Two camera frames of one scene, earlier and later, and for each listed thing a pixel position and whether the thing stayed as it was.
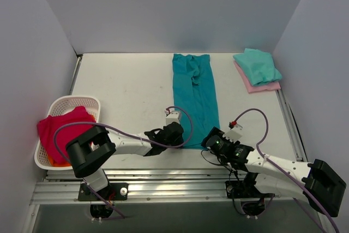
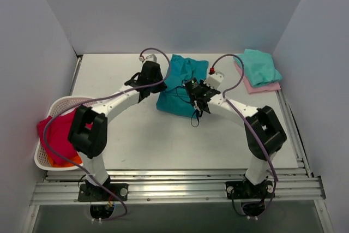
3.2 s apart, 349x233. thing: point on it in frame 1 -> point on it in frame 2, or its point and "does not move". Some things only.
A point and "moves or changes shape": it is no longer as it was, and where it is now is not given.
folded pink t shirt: (248, 85) does not move
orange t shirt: (58, 165) does not move
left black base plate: (114, 191) does not move
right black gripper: (210, 136) -> (198, 97)
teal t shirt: (194, 90) moves or changes shape
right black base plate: (242, 189) does not move
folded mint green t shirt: (259, 65) does not move
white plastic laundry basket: (59, 106) does not move
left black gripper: (175, 132) -> (156, 81)
